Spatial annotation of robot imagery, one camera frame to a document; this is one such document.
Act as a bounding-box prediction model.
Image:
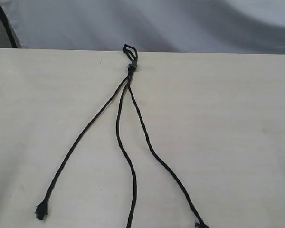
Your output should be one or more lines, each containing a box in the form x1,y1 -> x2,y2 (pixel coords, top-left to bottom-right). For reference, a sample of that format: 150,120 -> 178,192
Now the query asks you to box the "black rope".
115,71 -> 137,228
35,71 -> 133,221
127,71 -> 211,228

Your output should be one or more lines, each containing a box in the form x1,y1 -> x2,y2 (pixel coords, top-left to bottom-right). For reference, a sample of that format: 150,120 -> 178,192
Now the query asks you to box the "black backdrop stand pole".
0,5 -> 18,48

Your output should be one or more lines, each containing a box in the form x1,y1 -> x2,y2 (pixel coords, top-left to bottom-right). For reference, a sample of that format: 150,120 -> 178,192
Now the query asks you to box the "grey backdrop cloth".
0,0 -> 285,54

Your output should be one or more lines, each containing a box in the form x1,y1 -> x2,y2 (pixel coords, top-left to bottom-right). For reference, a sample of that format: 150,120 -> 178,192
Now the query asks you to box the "grey metal cable clamp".
127,61 -> 138,72

